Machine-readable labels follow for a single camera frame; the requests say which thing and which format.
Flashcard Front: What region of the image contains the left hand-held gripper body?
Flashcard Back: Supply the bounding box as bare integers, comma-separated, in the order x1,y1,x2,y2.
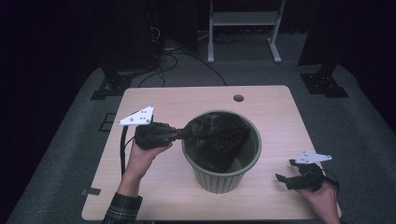
116,105,177,151

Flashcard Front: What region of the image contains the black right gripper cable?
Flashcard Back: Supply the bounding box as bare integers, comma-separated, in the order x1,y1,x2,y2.
322,169,341,194

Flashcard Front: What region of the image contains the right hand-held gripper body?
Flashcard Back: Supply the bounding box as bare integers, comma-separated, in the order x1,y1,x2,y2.
285,150,333,192

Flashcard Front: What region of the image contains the person's left hand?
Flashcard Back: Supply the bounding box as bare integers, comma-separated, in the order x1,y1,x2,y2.
123,141,174,182

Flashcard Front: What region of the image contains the black floor cable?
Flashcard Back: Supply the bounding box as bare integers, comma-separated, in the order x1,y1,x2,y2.
137,50,229,89

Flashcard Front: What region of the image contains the white metal stand frame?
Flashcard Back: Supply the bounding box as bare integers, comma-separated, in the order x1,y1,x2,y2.
206,0,287,64

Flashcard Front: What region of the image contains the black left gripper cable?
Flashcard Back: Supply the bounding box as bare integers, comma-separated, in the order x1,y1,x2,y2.
120,124,138,177

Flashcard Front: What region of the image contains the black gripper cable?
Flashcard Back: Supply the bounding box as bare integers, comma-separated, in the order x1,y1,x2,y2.
120,124,138,177
322,169,341,194

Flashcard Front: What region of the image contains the person's right hand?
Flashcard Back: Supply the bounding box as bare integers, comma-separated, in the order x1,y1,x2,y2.
296,181,343,224

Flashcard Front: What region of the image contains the green plastic trash bin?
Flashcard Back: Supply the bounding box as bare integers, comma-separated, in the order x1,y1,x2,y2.
181,109,262,195

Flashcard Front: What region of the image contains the grey tape strip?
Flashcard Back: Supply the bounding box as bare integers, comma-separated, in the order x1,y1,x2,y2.
80,187,103,197

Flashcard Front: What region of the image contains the black floor stand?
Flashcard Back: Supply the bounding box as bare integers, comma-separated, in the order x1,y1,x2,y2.
90,18,163,101
297,31,349,99

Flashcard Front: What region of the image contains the black plastic trash bag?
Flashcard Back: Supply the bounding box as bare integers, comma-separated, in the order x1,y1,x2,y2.
183,112,252,174

